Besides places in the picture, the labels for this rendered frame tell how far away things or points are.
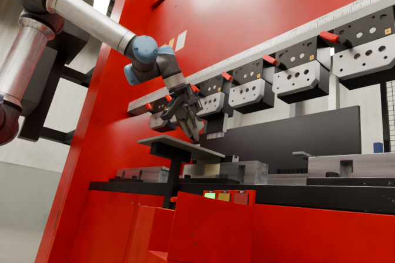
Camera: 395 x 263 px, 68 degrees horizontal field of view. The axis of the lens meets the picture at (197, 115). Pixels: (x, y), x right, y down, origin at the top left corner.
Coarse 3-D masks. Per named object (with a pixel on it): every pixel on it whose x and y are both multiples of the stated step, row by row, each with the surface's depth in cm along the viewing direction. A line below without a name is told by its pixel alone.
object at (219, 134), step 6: (222, 114) 115; (228, 114) 115; (210, 120) 119; (216, 120) 116; (222, 120) 114; (210, 126) 118; (216, 126) 115; (222, 126) 112; (210, 132) 117; (216, 132) 115; (222, 132) 113; (210, 138) 117
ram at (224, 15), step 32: (192, 0) 165; (224, 0) 137; (256, 0) 117; (288, 0) 102; (320, 0) 91; (352, 0) 82; (384, 0) 74; (160, 32) 186; (192, 32) 152; (224, 32) 128; (256, 32) 110; (192, 64) 140; (160, 96) 156
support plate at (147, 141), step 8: (160, 136) 92; (168, 136) 91; (144, 144) 105; (168, 144) 99; (176, 144) 97; (184, 144) 95; (192, 144) 96; (192, 152) 104; (200, 152) 102; (208, 152) 100; (216, 152) 102
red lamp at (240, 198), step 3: (237, 195) 59; (240, 195) 58; (243, 195) 58; (246, 195) 57; (234, 198) 60; (237, 198) 59; (240, 198) 58; (243, 198) 57; (246, 198) 56; (234, 201) 60; (237, 201) 59; (240, 201) 58; (243, 201) 57; (246, 201) 56; (246, 204) 56
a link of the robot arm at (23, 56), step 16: (32, 16) 94; (48, 16) 96; (32, 32) 94; (48, 32) 97; (16, 48) 91; (32, 48) 93; (16, 64) 90; (32, 64) 94; (0, 80) 87; (16, 80) 89; (16, 96) 89; (16, 112) 88; (16, 128) 91; (0, 144) 88
